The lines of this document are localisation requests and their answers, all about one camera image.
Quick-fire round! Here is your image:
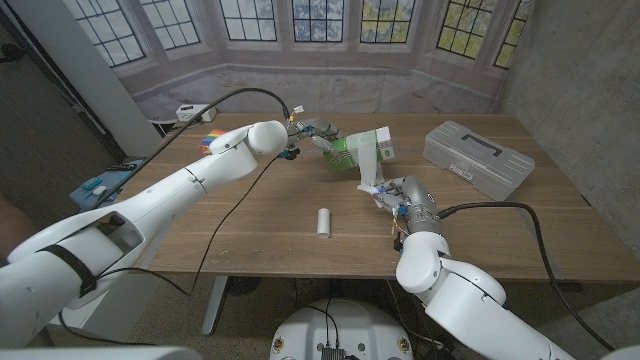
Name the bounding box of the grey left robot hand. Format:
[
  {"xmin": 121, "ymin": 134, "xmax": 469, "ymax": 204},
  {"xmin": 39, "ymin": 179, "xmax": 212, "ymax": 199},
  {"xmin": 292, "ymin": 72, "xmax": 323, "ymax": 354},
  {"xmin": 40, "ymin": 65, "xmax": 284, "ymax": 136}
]
[{"xmin": 287, "ymin": 117, "xmax": 344, "ymax": 164}]

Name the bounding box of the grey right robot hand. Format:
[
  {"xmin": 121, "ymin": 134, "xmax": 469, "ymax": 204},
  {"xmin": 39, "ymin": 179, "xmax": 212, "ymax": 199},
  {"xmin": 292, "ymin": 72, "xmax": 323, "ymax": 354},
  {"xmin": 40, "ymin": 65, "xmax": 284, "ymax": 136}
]
[{"xmin": 372, "ymin": 174, "xmax": 442, "ymax": 235}]

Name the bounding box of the green cardboard package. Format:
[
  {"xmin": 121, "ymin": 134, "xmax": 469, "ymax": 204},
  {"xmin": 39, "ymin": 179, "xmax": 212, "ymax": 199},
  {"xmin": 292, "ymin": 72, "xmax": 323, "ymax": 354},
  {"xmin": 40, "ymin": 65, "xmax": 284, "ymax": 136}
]
[{"xmin": 322, "ymin": 125, "xmax": 396, "ymax": 173}]

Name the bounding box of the white bandage strip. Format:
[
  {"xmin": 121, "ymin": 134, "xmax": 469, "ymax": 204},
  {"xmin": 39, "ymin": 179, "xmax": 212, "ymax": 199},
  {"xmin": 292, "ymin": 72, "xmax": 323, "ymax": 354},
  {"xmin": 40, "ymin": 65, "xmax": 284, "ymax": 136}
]
[{"xmin": 345, "ymin": 130, "xmax": 389, "ymax": 196}]

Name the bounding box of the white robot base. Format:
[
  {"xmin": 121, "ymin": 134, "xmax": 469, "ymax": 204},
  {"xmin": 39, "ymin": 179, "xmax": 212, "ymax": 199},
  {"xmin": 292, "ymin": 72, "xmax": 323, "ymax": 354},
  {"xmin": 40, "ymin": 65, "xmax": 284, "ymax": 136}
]
[{"xmin": 269, "ymin": 298, "xmax": 415, "ymax": 360}]

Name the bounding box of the grey clamshell container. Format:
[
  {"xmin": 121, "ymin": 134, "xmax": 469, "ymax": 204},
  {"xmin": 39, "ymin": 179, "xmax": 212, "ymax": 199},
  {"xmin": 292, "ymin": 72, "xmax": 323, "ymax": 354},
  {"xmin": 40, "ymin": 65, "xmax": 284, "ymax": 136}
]
[{"xmin": 423, "ymin": 120, "xmax": 536, "ymax": 203}]

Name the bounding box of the white bandage roll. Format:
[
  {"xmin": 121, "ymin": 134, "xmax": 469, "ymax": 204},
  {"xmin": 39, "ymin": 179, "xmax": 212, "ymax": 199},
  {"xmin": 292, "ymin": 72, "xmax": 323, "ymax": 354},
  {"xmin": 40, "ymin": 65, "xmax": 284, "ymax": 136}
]
[{"xmin": 316, "ymin": 207, "xmax": 332, "ymax": 239}]

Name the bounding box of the printed window backdrop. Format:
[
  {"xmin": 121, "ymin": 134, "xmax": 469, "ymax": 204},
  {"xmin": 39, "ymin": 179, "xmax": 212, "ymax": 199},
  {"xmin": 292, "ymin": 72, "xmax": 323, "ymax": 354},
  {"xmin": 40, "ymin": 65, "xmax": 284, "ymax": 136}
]
[{"xmin": 62, "ymin": 0, "xmax": 536, "ymax": 115}]

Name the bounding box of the colourful block print box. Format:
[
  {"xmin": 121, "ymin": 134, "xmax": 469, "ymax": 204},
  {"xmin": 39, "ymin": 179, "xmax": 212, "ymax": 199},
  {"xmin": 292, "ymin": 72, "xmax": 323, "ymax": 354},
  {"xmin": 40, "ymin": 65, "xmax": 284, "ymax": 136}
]
[{"xmin": 199, "ymin": 128, "xmax": 229, "ymax": 156}]

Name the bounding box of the white power strip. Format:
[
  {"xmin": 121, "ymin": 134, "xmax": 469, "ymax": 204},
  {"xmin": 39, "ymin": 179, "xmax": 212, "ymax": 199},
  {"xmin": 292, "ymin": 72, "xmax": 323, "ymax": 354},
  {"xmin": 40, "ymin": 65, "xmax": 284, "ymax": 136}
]
[{"xmin": 174, "ymin": 103, "xmax": 217, "ymax": 123}]

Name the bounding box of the grey table leg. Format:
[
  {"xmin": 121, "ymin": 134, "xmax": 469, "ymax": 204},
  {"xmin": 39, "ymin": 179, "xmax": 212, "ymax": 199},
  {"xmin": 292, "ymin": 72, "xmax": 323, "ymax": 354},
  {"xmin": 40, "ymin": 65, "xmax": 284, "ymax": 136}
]
[{"xmin": 201, "ymin": 276, "xmax": 229, "ymax": 336}]

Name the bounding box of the blue mat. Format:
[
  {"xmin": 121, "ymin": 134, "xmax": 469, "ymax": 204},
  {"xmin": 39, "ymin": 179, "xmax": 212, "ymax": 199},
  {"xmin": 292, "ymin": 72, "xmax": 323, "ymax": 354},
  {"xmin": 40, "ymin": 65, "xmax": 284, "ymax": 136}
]
[{"xmin": 68, "ymin": 158, "xmax": 146, "ymax": 211}]

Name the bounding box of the white robot torso cover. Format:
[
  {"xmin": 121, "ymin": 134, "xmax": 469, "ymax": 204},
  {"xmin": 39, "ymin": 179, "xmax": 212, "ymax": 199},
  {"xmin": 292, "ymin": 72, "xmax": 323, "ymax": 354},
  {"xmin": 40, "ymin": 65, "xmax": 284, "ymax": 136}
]
[{"xmin": 0, "ymin": 347, "xmax": 204, "ymax": 360}]

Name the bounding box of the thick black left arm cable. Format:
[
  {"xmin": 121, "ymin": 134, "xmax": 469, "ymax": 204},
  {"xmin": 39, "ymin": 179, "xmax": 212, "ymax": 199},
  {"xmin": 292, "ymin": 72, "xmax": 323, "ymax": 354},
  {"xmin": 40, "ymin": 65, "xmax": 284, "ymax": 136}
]
[{"xmin": 89, "ymin": 87, "xmax": 292, "ymax": 211}]

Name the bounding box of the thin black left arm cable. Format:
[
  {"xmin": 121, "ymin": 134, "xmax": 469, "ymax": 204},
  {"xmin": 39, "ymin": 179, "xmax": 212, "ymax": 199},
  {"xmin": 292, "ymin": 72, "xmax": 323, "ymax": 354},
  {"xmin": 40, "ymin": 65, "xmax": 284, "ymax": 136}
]
[{"xmin": 57, "ymin": 155, "xmax": 280, "ymax": 347}]

